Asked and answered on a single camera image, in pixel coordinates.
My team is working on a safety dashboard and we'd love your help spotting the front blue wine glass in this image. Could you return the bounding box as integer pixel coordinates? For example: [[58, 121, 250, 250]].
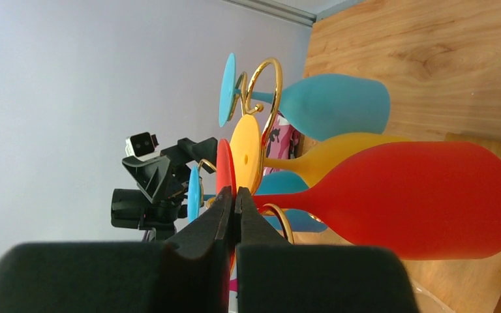
[[187, 166, 328, 233]]

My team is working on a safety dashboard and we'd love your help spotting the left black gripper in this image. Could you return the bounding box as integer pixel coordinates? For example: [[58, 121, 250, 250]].
[[122, 137, 218, 204]]

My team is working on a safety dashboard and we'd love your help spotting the yellow wine glass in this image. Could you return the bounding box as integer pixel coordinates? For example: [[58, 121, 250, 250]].
[[230, 115, 409, 192]]

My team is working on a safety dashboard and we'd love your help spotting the wooden rack base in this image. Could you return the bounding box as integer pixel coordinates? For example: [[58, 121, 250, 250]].
[[398, 133, 501, 312]]

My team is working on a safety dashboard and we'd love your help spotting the blue wine glass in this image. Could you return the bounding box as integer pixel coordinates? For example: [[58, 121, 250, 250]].
[[218, 52, 392, 143], [187, 166, 328, 233]]

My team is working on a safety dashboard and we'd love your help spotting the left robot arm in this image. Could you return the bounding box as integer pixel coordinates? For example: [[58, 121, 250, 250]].
[[110, 132, 218, 241]]

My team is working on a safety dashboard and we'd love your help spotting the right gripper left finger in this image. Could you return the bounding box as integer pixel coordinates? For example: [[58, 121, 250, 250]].
[[0, 187, 234, 312]]

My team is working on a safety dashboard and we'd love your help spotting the rear blue wine glass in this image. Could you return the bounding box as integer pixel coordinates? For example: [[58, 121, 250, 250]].
[[218, 52, 392, 143]]

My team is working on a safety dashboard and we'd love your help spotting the red wine glass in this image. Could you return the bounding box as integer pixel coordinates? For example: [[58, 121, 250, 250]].
[[215, 138, 501, 261]]

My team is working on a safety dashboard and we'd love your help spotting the gold wire glass rack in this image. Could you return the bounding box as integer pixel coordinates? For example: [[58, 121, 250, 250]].
[[196, 57, 297, 245]]

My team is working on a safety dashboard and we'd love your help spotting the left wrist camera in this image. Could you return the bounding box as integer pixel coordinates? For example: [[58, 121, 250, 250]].
[[125, 132, 159, 157]]

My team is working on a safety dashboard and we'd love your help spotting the pink camouflage cloth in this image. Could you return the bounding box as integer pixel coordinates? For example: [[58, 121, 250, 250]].
[[265, 113, 301, 159]]

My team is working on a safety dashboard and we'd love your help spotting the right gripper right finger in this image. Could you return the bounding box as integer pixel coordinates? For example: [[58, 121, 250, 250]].
[[234, 187, 419, 312]]

